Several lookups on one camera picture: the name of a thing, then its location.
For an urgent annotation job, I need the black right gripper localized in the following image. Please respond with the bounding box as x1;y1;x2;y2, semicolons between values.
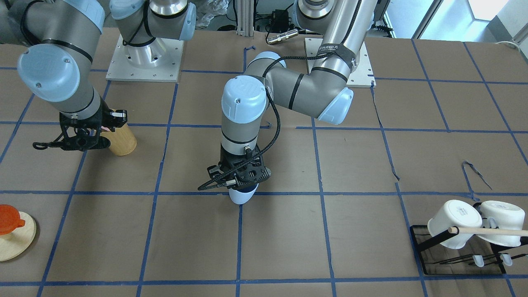
45;108;127;151

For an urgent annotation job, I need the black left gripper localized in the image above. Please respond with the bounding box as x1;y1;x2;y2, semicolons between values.
207;145;271;189

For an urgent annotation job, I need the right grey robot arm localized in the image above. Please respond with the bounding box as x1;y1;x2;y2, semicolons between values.
1;0;196;156

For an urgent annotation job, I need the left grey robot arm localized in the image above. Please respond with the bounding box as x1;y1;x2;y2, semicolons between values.
198;0;377;190

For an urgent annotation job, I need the bamboo wooden cup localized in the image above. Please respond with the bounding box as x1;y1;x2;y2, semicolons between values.
101;124;137;156

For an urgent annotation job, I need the orange lid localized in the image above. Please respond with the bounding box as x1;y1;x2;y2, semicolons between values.
0;204;25;236

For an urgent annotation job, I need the round wooden coaster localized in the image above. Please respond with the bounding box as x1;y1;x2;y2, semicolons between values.
0;211;37;262

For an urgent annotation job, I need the silver cylindrical connector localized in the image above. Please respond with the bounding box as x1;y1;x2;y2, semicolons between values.
266;28;299;45

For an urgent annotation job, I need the white mug near rack end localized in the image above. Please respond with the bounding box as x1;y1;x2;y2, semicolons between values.
427;200;482;236

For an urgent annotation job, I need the white mug far rack side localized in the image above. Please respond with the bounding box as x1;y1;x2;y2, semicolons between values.
477;200;526;248

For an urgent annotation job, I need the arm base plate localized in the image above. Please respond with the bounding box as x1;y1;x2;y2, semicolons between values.
106;36;184;83
304;38;375;88

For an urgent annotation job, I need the aluminium frame post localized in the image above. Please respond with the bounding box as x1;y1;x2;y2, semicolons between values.
235;0;255;38

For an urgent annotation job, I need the black wire mug rack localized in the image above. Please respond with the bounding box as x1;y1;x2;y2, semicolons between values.
410;203;527;275

